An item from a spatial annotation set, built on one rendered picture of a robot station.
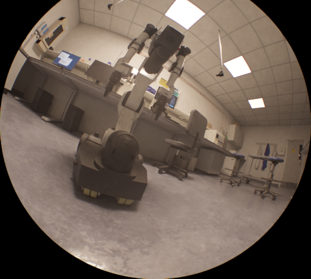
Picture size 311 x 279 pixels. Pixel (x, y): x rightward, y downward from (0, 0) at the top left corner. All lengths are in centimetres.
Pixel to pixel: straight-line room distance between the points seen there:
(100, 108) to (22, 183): 197
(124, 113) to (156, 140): 170
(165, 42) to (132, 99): 56
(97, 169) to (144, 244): 34
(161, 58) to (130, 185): 75
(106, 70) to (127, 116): 128
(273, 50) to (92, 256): 323
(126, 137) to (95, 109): 184
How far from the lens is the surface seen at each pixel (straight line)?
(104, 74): 188
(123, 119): 76
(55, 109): 254
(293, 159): 586
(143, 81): 88
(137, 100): 83
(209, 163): 289
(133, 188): 49
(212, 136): 286
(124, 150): 41
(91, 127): 221
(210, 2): 238
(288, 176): 579
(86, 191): 52
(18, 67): 238
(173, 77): 97
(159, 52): 76
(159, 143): 244
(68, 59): 235
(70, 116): 179
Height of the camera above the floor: 36
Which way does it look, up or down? 10 degrees up
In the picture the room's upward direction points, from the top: 21 degrees clockwise
